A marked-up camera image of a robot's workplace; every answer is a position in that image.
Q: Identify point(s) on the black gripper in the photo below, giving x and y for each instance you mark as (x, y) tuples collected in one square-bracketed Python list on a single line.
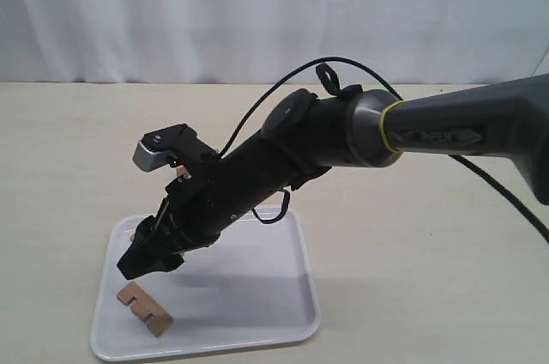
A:
[(300, 140)]

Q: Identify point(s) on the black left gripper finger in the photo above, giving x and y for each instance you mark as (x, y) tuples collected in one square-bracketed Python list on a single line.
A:
[(138, 260)]

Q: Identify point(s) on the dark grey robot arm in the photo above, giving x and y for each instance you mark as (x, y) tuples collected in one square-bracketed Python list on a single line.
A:
[(507, 119)]

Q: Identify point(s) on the white plastic tray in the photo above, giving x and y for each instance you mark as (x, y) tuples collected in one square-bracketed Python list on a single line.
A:
[(252, 289)]

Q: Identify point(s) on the white backdrop curtain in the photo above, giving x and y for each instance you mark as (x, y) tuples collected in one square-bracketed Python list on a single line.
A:
[(257, 41)]

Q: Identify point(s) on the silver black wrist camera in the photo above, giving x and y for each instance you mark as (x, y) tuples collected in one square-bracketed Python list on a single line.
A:
[(175, 146)]

